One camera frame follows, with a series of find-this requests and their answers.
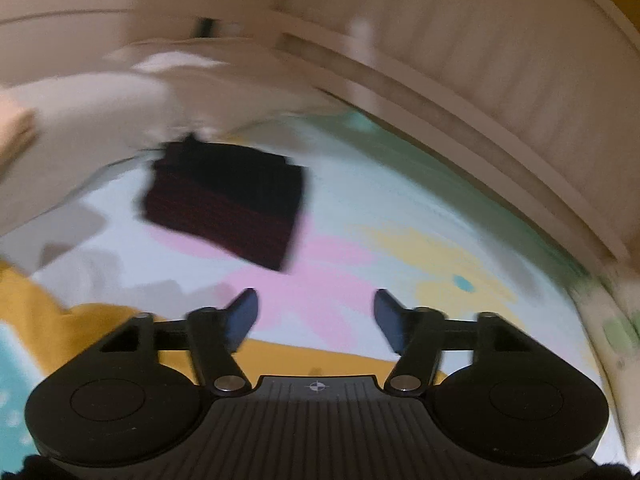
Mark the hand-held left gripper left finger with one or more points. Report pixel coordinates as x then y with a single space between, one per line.
244 317

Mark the floral patterned cushion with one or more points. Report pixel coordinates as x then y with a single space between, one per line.
615 340

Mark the large white pillow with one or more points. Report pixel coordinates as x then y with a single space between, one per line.
90 125

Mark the small white pillow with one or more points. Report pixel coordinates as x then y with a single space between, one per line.
235 90

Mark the dark red-striped folded garment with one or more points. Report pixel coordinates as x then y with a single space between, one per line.
225 200

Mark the yellow knit garment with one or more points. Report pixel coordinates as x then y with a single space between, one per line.
40 320

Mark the cream folded towel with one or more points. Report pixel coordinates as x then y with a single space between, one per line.
15 135

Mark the floral printed blanket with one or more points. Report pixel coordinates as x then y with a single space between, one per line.
400 200

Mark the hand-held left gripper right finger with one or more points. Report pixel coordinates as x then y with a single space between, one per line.
390 317

